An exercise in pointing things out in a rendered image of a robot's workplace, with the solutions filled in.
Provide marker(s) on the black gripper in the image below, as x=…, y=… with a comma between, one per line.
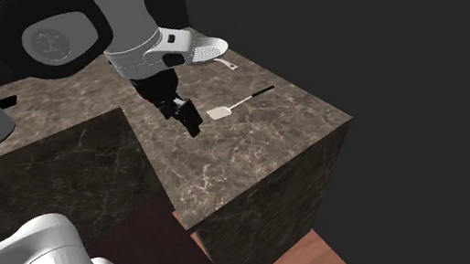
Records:
x=156, y=86

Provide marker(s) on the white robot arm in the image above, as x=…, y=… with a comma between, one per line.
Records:
x=49, y=42

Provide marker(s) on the dark marble robot stand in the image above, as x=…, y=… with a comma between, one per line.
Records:
x=65, y=179

